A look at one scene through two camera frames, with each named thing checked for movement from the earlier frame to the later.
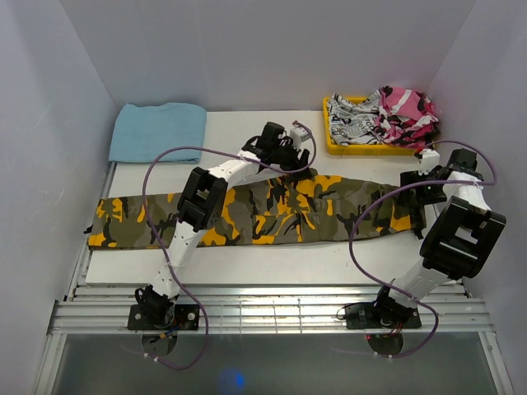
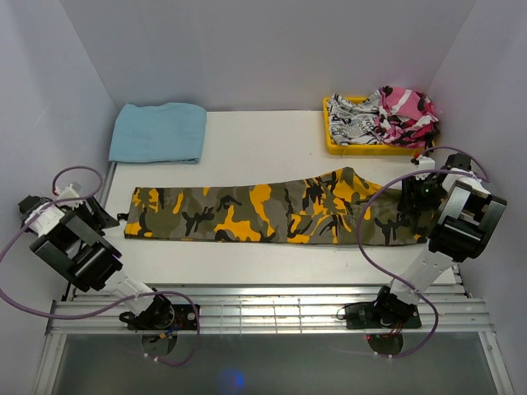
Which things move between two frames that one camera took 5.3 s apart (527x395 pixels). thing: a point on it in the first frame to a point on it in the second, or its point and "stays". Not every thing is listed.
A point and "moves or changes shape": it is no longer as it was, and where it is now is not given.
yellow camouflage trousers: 259,211 moves or changes shape
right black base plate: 365,316 stays
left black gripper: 295,164 to 100,220
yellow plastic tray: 370,150 stays
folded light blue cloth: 141,133 stays
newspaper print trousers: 352,123 stays
